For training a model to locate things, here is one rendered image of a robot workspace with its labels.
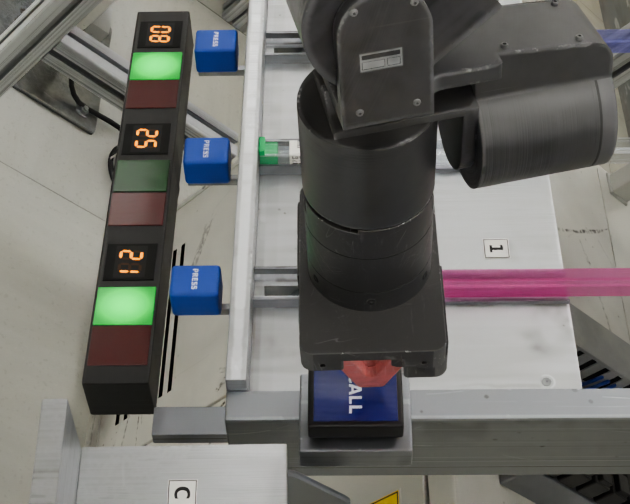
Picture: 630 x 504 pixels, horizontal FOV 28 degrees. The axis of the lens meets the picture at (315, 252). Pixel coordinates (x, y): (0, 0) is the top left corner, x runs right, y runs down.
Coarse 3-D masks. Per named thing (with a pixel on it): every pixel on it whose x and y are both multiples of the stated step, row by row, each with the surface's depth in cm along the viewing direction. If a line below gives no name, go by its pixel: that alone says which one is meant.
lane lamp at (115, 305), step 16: (112, 288) 78; (128, 288) 78; (144, 288) 78; (96, 304) 77; (112, 304) 77; (128, 304) 77; (144, 304) 77; (96, 320) 76; (112, 320) 76; (128, 320) 76; (144, 320) 76
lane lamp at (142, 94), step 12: (132, 84) 90; (144, 84) 90; (156, 84) 90; (168, 84) 90; (132, 96) 89; (144, 96) 89; (156, 96) 89; (168, 96) 89; (132, 108) 88; (144, 108) 88
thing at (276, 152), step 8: (272, 144) 82; (280, 144) 82; (288, 144) 82; (440, 144) 82; (616, 144) 82; (624, 144) 82; (272, 152) 82; (280, 152) 82; (288, 152) 82; (440, 152) 82; (616, 152) 82; (624, 152) 82; (264, 160) 82; (272, 160) 82; (280, 160) 82; (288, 160) 82; (440, 160) 82; (616, 160) 82; (624, 160) 82
